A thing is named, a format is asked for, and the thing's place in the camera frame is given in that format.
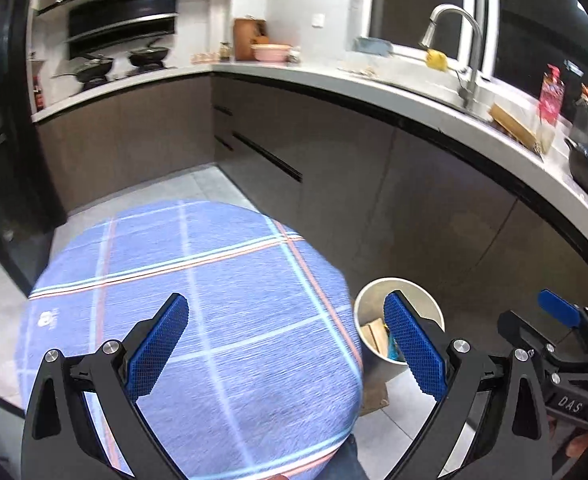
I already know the white kitchen countertop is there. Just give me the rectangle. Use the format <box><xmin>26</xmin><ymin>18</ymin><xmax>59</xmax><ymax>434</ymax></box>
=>
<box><xmin>31</xmin><ymin>60</ymin><xmax>588</xmax><ymax>286</ymax></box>

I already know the black gas stove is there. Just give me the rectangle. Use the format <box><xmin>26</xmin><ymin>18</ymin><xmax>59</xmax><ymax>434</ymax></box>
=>
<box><xmin>79</xmin><ymin>62</ymin><xmax>176</xmax><ymax>94</ymax></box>

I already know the brown wooden board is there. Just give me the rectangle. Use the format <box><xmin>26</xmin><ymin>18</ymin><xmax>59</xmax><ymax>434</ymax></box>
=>
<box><xmin>489</xmin><ymin>103</ymin><xmax>545</xmax><ymax>153</ymax></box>

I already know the person's right leg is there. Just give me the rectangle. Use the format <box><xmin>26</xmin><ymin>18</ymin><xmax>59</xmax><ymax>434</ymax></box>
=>
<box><xmin>324</xmin><ymin>434</ymin><xmax>371</xmax><ymax>480</ymax></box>

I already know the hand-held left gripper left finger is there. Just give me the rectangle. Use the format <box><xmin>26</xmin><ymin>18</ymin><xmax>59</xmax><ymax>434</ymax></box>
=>
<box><xmin>21</xmin><ymin>292</ymin><xmax>191</xmax><ymax>480</ymax></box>

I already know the steel sink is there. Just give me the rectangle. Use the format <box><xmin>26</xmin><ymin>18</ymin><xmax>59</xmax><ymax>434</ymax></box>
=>
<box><xmin>389</xmin><ymin>75</ymin><xmax>495</xmax><ymax>122</ymax></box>

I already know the round shallow basket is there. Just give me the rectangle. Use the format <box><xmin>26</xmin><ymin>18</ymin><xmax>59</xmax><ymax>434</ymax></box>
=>
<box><xmin>250</xmin><ymin>43</ymin><xmax>293</xmax><ymax>63</ymax></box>

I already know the blue and white packet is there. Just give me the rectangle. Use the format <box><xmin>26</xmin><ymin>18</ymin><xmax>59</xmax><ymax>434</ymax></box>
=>
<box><xmin>386</xmin><ymin>325</ymin><xmax>406</xmax><ymax>362</ymax></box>

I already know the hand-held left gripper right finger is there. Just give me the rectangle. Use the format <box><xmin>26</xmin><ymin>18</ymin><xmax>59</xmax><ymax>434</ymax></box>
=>
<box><xmin>383</xmin><ymin>290</ymin><xmax>555</xmax><ymax>480</ymax></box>

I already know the clear glass cup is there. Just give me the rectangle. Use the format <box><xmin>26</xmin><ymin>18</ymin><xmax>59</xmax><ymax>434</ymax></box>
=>
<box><xmin>534</xmin><ymin>120</ymin><xmax>557</xmax><ymax>154</ymax></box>

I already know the white trash can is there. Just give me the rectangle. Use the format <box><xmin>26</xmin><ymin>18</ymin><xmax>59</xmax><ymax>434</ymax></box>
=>
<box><xmin>353</xmin><ymin>276</ymin><xmax>445</xmax><ymax>376</ymax></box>

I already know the pink package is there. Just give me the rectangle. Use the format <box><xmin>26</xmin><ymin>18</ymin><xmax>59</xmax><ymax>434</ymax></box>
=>
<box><xmin>539</xmin><ymin>64</ymin><xmax>565</xmax><ymax>123</ymax></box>

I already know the person's right hand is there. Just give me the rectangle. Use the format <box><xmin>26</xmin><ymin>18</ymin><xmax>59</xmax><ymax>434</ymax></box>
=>
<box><xmin>549</xmin><ymin>419</ymin><xmax>588</xmax><ymax>461</ymax></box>

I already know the dark glass bottle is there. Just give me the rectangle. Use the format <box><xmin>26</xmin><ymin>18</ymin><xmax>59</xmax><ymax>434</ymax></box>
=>
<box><xmin>571</xmin><ymin>85</ymin><xmax>588</xmax><ymax>143</ymax></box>

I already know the table with blue plaid tablecloth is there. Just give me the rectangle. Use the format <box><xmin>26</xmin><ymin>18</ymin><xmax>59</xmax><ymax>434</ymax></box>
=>
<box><xmin>16</xmin><ymin>199</ymin><xmax>365</xmax><ymax>480</ymax></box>

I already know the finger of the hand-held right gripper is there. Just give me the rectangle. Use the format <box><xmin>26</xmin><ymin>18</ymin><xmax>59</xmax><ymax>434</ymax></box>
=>
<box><xmin>537</xmin><ymin>289</ymin><xmax>583</xmax><ymax>329</ymax></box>
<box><xmin>497</xmin><ymin>310</ymin><xmax>556</xmax><ymax>357</ymax></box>

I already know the brown cardboard piece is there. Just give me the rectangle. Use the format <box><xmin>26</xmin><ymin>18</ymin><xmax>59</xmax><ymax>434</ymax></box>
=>
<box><xmin>358</xmin><ymin>381</ymin><xmax>391</xmax><ymax>417</ymax></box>

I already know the black wok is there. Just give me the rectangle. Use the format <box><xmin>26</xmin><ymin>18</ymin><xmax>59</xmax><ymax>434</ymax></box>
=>
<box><xmin>128</xmin><ymin>39</ymin><xmax>171</xmax><ymax>68</ymax></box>
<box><xmin>51</xmin><ymin>54</ymin><xmax>116</xmax><ymax>86</ymax></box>

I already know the black range hood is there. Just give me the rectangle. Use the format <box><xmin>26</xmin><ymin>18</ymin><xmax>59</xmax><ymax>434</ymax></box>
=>
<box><xmin>66</xmin><ymin>0</ymin><xmax>180</xmax><ymax>58</ymax></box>

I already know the wooden cutting board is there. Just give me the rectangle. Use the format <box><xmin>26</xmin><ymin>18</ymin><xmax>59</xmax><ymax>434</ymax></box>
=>
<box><xmin>233</xmin><ymin>17</ymin><xmax>267</xmax><ymax>61</ymax></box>

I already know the black framed glass door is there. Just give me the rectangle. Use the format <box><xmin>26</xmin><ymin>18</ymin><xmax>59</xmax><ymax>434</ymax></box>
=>
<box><xmin>0</xmin><ymin>0</ymin><xmax>67</xmax><ymax>296</ymax></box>

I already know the steel kitchen faucet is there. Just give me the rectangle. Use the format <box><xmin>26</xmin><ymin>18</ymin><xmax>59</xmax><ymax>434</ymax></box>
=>
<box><xmin>419</xmin><ymin>4</ymin><xmax>485</xmax><ymax>108</ymax></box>

